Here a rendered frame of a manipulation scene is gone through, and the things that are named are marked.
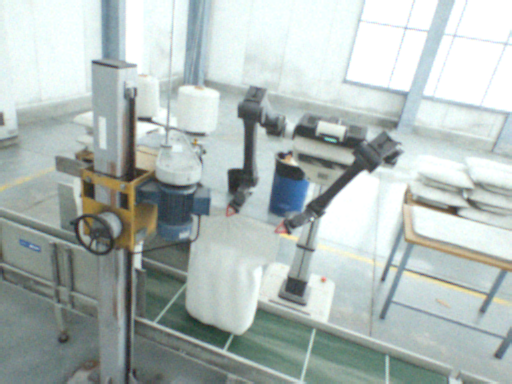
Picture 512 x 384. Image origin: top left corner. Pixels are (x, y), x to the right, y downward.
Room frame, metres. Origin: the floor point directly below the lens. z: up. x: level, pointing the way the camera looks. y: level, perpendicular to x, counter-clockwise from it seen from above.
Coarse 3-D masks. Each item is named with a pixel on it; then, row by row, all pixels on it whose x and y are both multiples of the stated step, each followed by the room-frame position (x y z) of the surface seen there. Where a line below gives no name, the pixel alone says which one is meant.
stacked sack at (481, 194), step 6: (474, 186) 4.37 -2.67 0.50; (468, 192) 4.23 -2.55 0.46; (474, 192) 4.19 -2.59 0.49; (480, 192) 4.19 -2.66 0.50; (486, 192) 4.21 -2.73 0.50; (492, 192) 4.23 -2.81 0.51; (474, 198) 4.10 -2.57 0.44; (480, 198) 4.10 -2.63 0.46; (486, 198) 4.09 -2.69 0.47; (492, 198) 4.09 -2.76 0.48; (498, 198) 4.10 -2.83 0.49; (504, 198) 4.12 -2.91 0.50; (510, 198) 4.15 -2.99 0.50; (492, 204) 4.07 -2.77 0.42; (498, 204) 4.05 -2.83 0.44; (504, 204) 4.05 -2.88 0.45; (510, 204) 4.04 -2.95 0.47
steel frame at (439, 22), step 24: (120, 0) 6.94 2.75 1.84; (192, 0) 10.16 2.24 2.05; (120, 24) 6.94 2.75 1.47; (192, 24) 10.20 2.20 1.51; (432, 24) 8.62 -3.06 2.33; (120, 48) 6.94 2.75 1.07; (432, 48) 8.58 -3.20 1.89; (192, 72) 10.17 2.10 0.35; (408, 96) 8.62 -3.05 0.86; (408, 120) 8.58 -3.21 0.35
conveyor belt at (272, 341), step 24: (0, 216) 2.27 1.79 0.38; (168, 288) 1.81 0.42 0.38; (144, 312) 1.59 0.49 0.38; (168, 312) 1.62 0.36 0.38; (264, 312) 1.75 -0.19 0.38; (192, 336) 1.48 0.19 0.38; (216, 336) 1.50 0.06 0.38; (240, 336) 1.53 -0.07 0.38; (264, 336) 1.56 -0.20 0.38; (288, 336) 1.59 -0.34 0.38; (312, 336) 1.62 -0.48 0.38; (264, 360) 1.40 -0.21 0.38; (288, 360) 1.42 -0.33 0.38; (312, 360) 1.45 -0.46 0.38; (336, 360) 1.48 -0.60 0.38; (360, 360) 1.51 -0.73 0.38; (384, 360) 1.53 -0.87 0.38
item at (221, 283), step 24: (192, 216) 1.69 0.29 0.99; (216, 216) 1.65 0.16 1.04; (240, 216) 1.63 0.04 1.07; (216, 240) 1.65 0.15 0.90; (240, 240) 1.63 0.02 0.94; (264, 240) 1.58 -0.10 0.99; (192, 264) 1.62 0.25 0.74; (216, 264) 1.58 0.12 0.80; (240, 264) 1.56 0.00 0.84; (264, 264) 1.57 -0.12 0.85; (192, 288) 1.61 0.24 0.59; (216, 288) 1.55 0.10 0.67; (240, 288) 1.53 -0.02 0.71; (192, 312) 1.61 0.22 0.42; (216, 312) 1.55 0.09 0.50; (240, 312) 1.52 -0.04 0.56
